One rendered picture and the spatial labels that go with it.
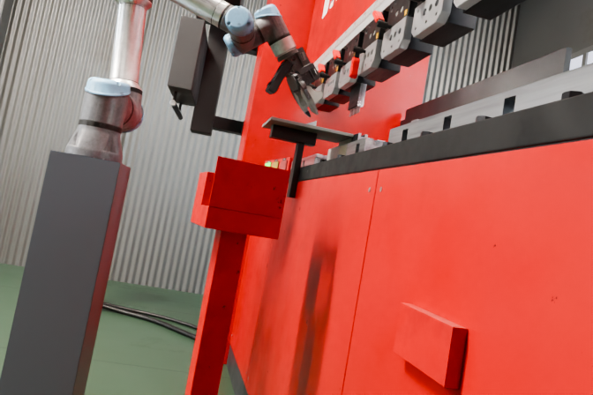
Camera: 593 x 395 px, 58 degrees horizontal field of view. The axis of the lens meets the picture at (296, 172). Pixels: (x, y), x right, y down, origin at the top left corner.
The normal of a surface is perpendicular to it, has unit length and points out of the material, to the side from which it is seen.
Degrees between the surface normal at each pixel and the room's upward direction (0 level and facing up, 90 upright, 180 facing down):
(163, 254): 90
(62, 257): 90
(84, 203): 90
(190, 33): 90
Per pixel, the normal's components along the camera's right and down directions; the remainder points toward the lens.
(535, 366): -0.96, -0.19
